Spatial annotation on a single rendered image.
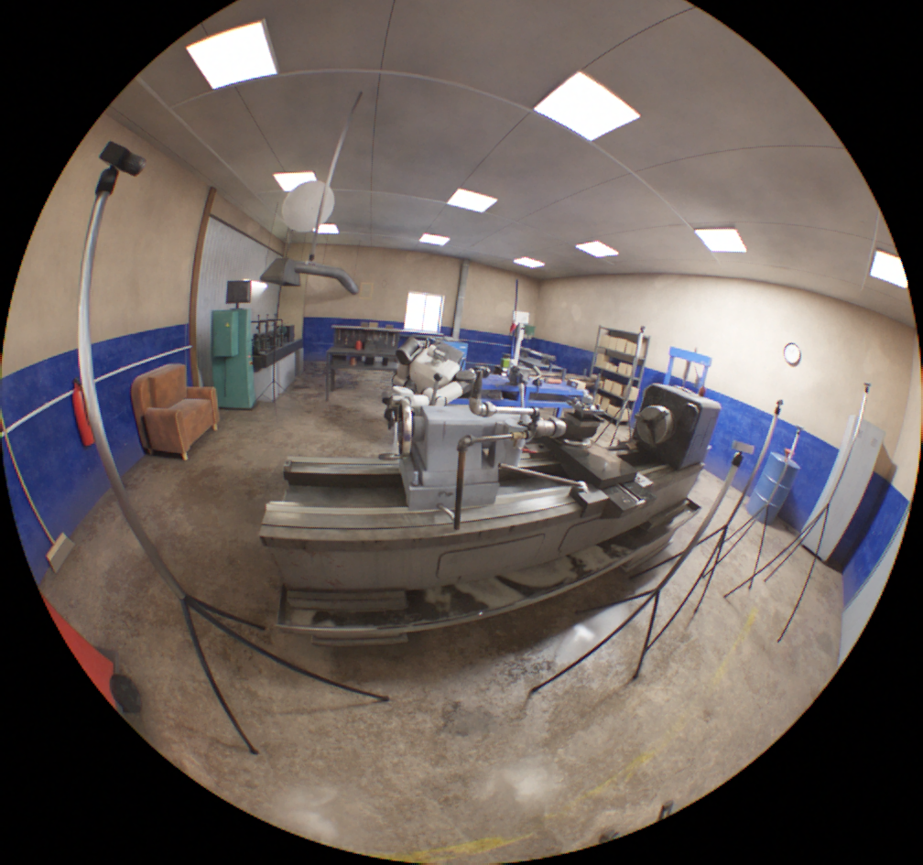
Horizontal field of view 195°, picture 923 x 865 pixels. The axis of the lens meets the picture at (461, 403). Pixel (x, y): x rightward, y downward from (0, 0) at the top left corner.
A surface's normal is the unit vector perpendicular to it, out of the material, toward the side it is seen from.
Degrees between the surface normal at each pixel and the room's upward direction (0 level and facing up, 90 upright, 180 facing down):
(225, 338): 90
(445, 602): 0
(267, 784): 0
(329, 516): 0
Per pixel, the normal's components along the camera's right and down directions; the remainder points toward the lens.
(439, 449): 0.34, -0.02
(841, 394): -0.94, -0.04
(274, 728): 0.14, -0.95
